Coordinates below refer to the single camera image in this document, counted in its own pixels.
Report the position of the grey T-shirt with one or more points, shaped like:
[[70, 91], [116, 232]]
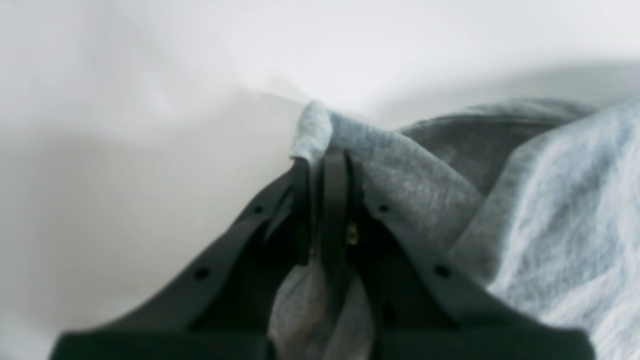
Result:
[[537, 200]]

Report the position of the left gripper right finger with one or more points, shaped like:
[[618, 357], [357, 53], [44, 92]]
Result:
[[423, 307]]

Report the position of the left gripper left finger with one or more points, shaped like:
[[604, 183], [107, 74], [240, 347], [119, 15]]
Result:
[[219, 306]]

